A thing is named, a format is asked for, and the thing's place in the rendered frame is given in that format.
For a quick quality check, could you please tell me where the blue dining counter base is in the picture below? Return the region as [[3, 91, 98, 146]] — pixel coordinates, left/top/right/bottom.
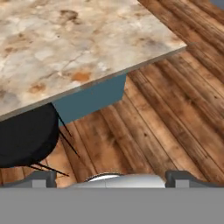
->
[[52, 73, 128, 128]]

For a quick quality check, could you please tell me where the white round object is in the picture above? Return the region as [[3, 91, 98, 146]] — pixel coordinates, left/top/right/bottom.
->
[[69, 172, 166, 189]]

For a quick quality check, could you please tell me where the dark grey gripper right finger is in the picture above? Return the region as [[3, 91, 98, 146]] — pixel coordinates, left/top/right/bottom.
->
[[164, 170, 224, 189]]

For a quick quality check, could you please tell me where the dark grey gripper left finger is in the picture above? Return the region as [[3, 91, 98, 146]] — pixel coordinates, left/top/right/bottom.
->
[[0, 170, 58, 189]]

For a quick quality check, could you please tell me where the grey-blue cabinet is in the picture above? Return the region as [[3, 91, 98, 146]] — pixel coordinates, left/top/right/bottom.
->
[[210, 0, 224, 11]]

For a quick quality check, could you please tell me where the black round stool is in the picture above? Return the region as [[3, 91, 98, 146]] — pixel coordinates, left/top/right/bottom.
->
[[0, 102, 81, 178]]

